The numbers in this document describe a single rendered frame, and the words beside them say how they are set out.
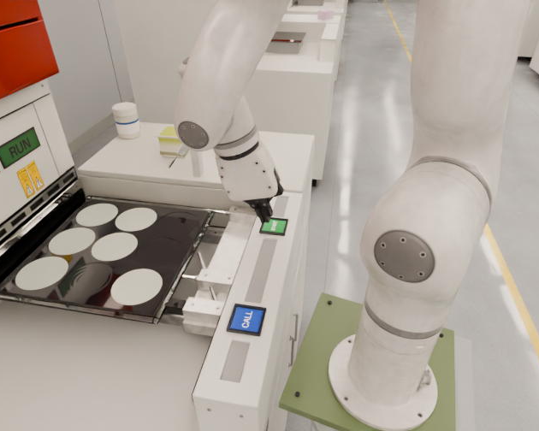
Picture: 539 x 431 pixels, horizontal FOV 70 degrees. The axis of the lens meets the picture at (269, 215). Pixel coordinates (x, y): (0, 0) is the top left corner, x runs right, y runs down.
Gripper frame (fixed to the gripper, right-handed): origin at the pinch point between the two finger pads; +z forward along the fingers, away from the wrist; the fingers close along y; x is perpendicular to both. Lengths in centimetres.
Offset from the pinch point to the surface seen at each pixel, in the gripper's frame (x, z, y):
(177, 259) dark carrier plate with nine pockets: -5.6, 7.0, -21.5
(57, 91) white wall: 189, 17, -224
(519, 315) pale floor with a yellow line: 70, 138, 72
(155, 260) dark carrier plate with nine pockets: -6.8, 5.6, -26.1
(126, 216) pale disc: 6.6, 3.3, -40.6
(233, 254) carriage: 0.4, 12.6, -11.9
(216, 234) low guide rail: 9.7, 14.6, -20.3
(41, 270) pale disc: -15.0, -1.5, -47.3
